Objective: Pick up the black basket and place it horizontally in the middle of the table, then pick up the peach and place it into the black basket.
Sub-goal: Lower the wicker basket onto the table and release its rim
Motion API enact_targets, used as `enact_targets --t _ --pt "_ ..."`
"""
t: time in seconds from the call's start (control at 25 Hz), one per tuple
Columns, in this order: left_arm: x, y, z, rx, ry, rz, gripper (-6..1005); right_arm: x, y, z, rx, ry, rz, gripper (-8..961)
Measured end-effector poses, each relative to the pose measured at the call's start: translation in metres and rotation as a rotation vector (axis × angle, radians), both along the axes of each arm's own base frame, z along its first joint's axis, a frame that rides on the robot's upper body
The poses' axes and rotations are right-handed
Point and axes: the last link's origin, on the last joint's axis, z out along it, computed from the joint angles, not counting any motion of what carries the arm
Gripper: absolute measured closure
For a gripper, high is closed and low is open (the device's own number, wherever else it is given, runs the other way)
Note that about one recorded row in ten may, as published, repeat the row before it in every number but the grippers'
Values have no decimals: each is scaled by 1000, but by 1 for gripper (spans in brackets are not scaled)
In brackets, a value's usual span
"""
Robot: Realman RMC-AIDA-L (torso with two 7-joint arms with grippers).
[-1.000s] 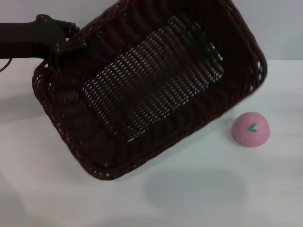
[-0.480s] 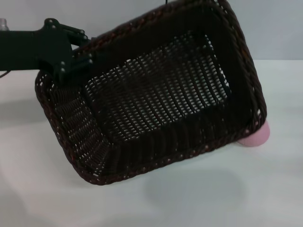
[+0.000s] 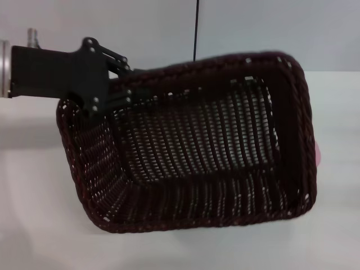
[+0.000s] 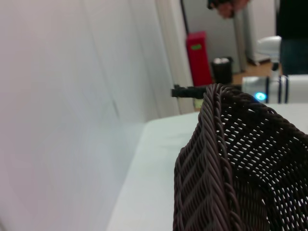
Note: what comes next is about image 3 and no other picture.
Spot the pink toy peach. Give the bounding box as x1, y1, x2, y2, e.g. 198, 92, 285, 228
314, 141, 322, 167

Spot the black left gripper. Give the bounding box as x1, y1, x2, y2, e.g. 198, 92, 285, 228
10, 37, 154, 120

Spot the dark brown woven basket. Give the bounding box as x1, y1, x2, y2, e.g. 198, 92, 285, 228
55, 50, 318, 235

